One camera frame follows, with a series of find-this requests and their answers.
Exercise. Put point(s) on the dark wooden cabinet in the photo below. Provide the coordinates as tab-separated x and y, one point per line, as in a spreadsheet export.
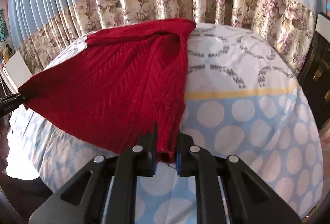
315	76

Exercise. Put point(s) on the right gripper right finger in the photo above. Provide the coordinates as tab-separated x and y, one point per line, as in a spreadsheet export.
227	189

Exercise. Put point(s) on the red knitted sweater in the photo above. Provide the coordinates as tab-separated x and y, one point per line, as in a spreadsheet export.
126	81

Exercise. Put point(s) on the white furniture panel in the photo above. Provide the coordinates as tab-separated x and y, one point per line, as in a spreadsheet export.
17	71

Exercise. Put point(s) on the white patterned bed sheet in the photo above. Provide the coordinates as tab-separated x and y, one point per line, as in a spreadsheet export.
242	99

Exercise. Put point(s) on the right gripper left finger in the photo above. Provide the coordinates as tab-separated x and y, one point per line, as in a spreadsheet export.
104	190

